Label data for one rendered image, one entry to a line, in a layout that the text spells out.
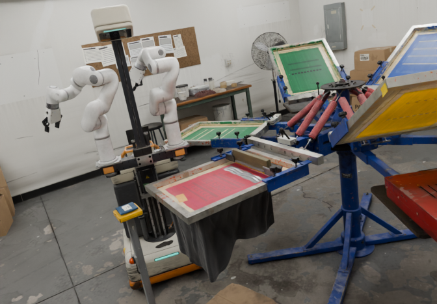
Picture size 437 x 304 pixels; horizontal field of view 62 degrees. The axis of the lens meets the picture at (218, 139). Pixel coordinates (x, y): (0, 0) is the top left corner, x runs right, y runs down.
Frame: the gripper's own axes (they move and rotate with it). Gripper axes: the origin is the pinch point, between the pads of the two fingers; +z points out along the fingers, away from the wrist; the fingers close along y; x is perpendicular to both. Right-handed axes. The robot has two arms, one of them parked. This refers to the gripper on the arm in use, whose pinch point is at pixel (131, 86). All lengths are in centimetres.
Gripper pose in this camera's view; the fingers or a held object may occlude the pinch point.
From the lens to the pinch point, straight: 270.3
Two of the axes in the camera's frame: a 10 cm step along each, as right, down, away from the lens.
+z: -4.6, 8.3, 3.1
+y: -8.7, -4.9, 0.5
